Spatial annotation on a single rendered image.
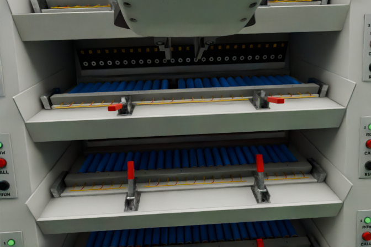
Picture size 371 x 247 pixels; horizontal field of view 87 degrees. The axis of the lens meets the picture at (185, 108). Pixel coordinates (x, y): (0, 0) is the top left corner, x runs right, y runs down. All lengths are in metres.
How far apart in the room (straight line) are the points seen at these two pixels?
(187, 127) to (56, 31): 0.30
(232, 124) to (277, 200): 0.18
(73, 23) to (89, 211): 0.36
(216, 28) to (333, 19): 0.34
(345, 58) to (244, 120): 0.23
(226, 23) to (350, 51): 0.35
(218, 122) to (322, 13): 0.28
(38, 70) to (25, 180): 0.21
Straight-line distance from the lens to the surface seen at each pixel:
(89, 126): 0.41
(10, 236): 0.56
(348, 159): 0.51
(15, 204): 0.52
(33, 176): 0.49
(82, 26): 0.42
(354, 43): 0.49
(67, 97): 0.46
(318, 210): 0.52
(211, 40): 0.21
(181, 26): 0.16
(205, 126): 0.38
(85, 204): 0.49
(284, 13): 0.44
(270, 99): 0.36
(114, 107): 0.32
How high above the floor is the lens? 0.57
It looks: 5 degrees down
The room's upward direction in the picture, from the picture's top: 2 degrees counter-clockwise
